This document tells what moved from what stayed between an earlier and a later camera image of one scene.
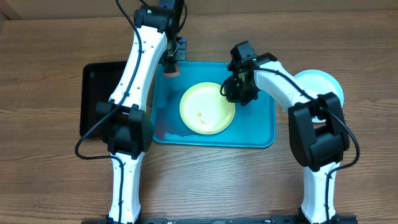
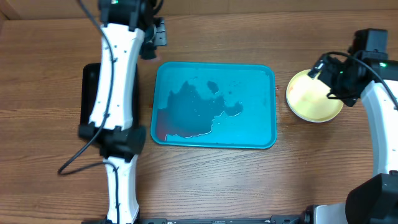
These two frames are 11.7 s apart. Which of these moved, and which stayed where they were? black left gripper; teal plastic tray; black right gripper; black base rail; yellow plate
Moved: black left gripper; yellow plate; black right gripper
Stayed: teal plastic tray; black base rail
